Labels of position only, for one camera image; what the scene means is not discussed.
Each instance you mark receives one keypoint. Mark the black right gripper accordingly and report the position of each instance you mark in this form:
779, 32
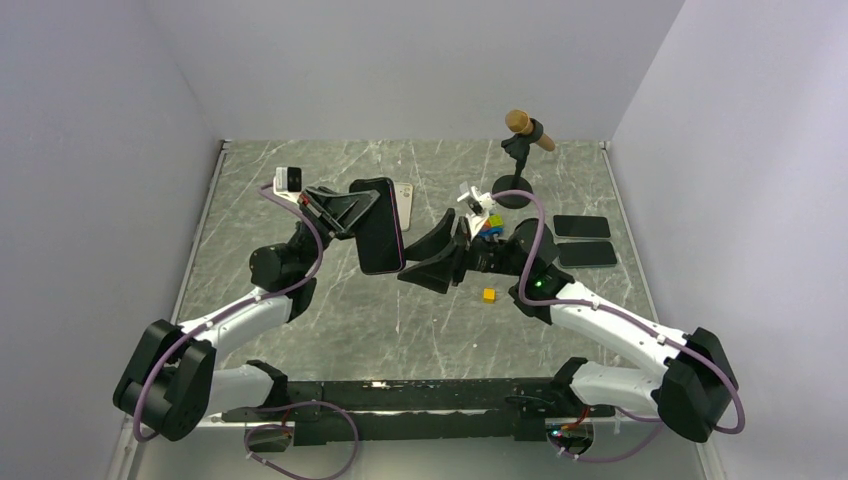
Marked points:
435, 274

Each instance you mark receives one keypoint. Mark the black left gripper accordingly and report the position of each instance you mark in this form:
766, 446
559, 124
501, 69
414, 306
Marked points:
350, 209

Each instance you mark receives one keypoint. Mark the black phone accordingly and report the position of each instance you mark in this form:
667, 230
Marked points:
587, 254
379, 232

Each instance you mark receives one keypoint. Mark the beige phone case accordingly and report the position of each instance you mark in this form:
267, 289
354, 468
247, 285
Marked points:
404, 198

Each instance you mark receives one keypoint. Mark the black smartphone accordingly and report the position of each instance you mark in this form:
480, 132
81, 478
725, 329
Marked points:
579, 226

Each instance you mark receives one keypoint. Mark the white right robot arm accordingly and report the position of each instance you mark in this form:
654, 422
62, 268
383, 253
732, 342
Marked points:
683, 379

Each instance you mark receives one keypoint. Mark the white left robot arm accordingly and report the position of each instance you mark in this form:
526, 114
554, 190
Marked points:
171, 381

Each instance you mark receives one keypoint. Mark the orange blue toy car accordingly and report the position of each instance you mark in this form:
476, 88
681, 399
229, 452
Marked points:
492, 228

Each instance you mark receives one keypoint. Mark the yellow cube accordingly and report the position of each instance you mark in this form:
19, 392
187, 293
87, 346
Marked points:
489, 295

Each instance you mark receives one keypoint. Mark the black microphone stand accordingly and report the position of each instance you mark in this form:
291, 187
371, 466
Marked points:
518, 148

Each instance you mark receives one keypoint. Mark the wooden microphone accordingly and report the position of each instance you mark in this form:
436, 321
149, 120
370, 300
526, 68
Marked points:
521, 123

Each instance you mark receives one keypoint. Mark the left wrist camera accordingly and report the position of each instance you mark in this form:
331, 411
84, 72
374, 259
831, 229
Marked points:
288, 183

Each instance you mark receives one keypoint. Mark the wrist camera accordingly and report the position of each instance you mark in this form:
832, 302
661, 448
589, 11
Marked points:
480, 204
288, 183

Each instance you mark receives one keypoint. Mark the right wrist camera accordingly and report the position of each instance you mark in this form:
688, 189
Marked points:
480, 204

